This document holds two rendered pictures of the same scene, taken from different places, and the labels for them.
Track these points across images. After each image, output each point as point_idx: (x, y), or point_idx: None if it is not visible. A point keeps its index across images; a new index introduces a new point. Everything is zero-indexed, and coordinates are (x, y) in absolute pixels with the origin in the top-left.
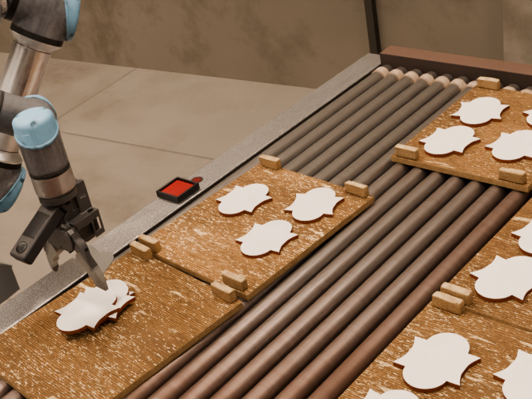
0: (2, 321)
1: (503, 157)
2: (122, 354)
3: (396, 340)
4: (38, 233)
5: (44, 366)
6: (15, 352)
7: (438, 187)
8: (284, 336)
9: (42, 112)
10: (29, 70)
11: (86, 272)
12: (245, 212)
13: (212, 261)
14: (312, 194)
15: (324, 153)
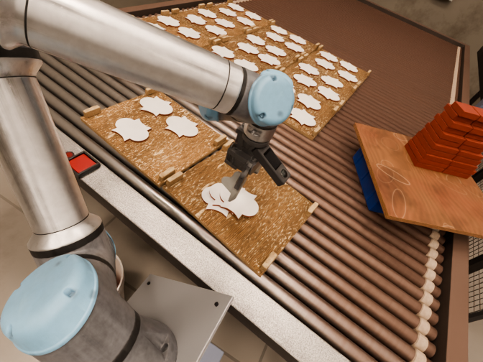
0: (218, 269)
1: None
2: (267, 188)
3: None
4: (278, 159)
5: (275, 225)
6: (264, 244)
7: None
8: None
9: (274, 71)
10: (47, 107)
11: (172, 219)
12: (147, 131)
13: (194, 149)
14: (146, 104)
15: (85, 95)
